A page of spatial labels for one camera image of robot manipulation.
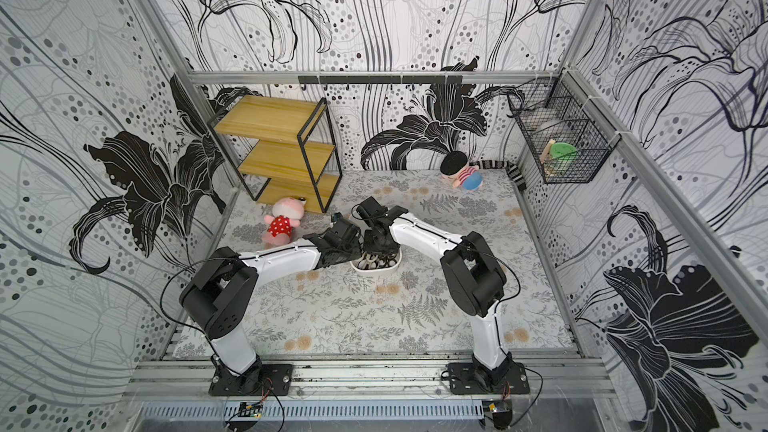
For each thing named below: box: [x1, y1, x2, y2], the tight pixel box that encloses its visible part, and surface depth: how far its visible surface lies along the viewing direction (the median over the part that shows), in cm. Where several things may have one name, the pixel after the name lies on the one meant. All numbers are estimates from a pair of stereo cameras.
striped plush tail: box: [469, 160, 527, 191], surface depth 121 cm
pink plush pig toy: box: [262, 197, 306, 247], surface depth 100 cm
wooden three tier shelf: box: [207, 94, 343, 214], surface depth 96 cm
